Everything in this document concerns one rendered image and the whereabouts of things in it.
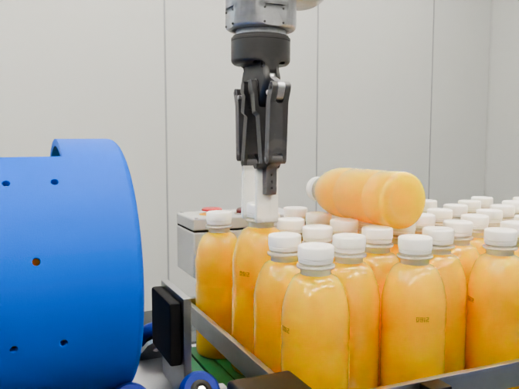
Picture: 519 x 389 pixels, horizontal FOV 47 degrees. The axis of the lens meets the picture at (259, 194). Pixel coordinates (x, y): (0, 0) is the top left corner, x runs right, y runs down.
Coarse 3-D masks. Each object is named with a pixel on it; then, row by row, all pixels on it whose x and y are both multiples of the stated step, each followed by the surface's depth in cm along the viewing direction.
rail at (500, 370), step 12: (516, 360) 69; (456, 372) 66; (468, 372) 66; (480, 372) 67; (492, 372) 67; (504, 372) 68; (516, 372) 69; (396, 384) 63; (408, 384) 63; (456, 384) 66; (468, 384) 66; (480, 384) 67; (492, 384) 68; (504, 384) 68; (516, 384) 69
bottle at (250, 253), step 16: (256, 224) 77; (272, 224) 78; (240, 240) 77; (256, 240) 76; (240, 256) 76; (256, 256) 75; (240, 272) 76; (256, 272) 75; (240, 288) 76; (240, 304) 77; (240, 320) 77; (240, 336) 77
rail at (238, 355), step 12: (192, 312) 91; (192, 324) 91; (204, 324) 86; (216, 324) 82; (204, 336) 86; (216, 336) 81; (228, 336) 78; (216, 348) 81; (228, 348) 77; (240, 348) 73; (240, 360) 73; (252, 360) 70; (252, 372) 70; (264, 372) 67
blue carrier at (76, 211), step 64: (0, 192) 55; (64, 192) 57; (128, 192) 59; (0, 256) 52; (64, 256) 54; (128, 256) 57; (0, 320) 52; (64, 320) 55; (128, 320) 57; (0, 384) 55; (64, 384) 59
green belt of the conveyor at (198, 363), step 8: (192, 352) 94; (192, 360) 90; (200, 360) 91; (208, 360) 91; (216, 360) 91; (224, 360) 91; (192, 368) 88; (200, 368) 87; (208, 368) 88; (216, 368) 88; (224, 368) 88; (216, 376) 85; (224, 376) 85; (232, 376) 85; (240, 376) 85
